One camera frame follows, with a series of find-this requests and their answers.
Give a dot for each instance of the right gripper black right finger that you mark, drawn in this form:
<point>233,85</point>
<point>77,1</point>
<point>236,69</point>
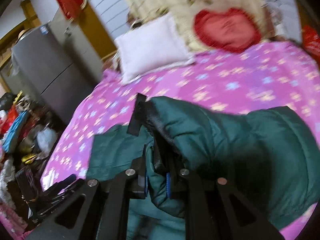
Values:
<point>215,211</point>

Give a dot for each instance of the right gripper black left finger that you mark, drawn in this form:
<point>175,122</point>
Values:
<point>97,210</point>

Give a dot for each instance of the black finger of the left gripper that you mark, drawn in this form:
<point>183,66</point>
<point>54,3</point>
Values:
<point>63,188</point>

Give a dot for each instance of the dark green puffer jacket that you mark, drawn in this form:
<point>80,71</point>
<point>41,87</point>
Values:
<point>269,155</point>

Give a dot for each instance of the cluttered pile of items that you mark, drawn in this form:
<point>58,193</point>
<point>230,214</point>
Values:
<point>29,132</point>

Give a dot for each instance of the grey refrigerator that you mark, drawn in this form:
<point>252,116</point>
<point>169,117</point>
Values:
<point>58,64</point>

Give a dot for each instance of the pink floral bed sheet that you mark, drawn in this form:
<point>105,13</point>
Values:
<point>264,76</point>

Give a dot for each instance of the white pillow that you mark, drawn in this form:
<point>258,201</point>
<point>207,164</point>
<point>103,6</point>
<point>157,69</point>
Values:
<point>154,46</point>

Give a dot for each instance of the red heart-shaped cushion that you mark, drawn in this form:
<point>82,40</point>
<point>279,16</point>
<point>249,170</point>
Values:
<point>232,30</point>

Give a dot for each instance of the red shopping bag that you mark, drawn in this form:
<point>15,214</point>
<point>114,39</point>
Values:
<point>311,42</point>

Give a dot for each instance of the cream floral folded quilt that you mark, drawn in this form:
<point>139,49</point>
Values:
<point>184,12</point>

